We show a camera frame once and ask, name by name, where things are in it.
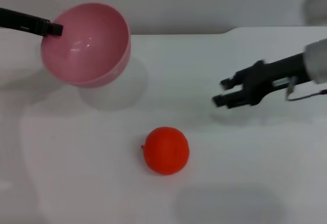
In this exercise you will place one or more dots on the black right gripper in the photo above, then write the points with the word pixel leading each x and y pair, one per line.
pixel 278 74

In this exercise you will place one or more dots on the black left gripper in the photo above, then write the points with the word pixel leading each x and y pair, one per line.
pixel 23 20

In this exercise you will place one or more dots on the pink plastic bowl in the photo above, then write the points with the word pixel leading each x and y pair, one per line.
pixel 84 52

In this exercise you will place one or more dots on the orange toy fruit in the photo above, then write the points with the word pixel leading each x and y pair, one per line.
pixel 166 152

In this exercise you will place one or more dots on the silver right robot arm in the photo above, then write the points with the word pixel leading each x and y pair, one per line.
pixel 316 60

